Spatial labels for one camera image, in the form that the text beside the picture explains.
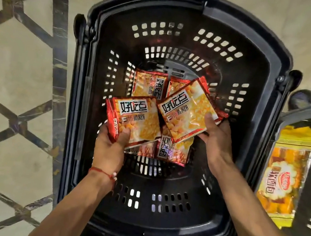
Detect person's right hand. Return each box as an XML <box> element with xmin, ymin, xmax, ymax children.
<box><xmin>193</xmin><ymin>112</ymin><xmax>241</xmax><ymax>178</ymax></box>

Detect person's left hand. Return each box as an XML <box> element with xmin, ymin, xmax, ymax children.
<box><xmin>90</xmin><ymin>123</ymin><xmax>132</xmax><ymax>178</ymax></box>

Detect orange snack packet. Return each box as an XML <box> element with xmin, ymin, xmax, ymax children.
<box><xmin>99</xmin><ymin>90</ymin><xmax>167</xmax><ymax>154</ymax></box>
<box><xmin>152</xmin><ymin>70</ymin><xmax>234</xmax><ymax>150</ymax></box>

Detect person's left forearm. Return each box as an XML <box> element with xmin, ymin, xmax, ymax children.
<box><xmin>26</xmin><ymin>161</ymin><xmax>118</xmax><ymax>236</ymax></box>

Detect person's right forearm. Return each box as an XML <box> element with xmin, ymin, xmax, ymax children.
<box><xmin>201</xmin><ymin>158</ymin><xmax>311</xmax><ymax>236</ymax></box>

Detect pile of orange packets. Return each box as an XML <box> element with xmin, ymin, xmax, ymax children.
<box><xmin>122</xmin><ymin>68</ymin><xmax>203</xmax><ymax>168</ymax></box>

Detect large black shopping basket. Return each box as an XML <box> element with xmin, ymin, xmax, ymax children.
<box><xmin>42</xmin><ymin>0</ymin><xmax>311</xmax><ymax>236</ymax></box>

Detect yellow bread packet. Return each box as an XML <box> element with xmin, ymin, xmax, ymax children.
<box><xmin>252</xmin><ymin>121</ymin><xmax>311</xmax><ymax>232</ymax></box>

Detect red string bracelet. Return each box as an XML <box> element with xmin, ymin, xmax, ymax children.
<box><xmin>86</xmin><ymin>166</ymin><xmax>119</xmax><ymax>190</ymax></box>

